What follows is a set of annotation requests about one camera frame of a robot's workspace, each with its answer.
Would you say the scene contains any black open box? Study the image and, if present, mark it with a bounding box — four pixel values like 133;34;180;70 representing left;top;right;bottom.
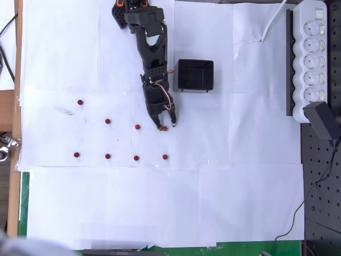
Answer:
173;59;215;93

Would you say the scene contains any white paper table cover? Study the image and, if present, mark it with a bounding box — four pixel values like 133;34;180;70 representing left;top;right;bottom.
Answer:
18;0;306;251

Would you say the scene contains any black power adapter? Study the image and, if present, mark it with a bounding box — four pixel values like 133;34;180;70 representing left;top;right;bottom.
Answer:
303;101;338;141

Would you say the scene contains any white power strip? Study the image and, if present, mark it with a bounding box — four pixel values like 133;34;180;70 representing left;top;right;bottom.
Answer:
292;0;328;124

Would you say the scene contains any metal clamp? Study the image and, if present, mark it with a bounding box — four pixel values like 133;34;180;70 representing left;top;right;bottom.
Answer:
0;135;21;161

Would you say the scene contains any black pegboard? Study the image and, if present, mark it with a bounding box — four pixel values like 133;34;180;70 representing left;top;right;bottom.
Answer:
300;0;341;256

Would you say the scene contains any blurred grey object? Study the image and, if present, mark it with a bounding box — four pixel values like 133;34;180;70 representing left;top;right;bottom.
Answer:
0;230;72;256

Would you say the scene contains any white power cable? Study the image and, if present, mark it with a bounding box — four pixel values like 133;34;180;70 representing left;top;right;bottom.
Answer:
260;0;288;43

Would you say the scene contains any black camera device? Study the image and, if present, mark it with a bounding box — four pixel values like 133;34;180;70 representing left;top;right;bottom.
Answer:
82;249;163;256

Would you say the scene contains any thin black cable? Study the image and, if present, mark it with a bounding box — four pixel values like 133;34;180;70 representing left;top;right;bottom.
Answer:
271;140;341;253

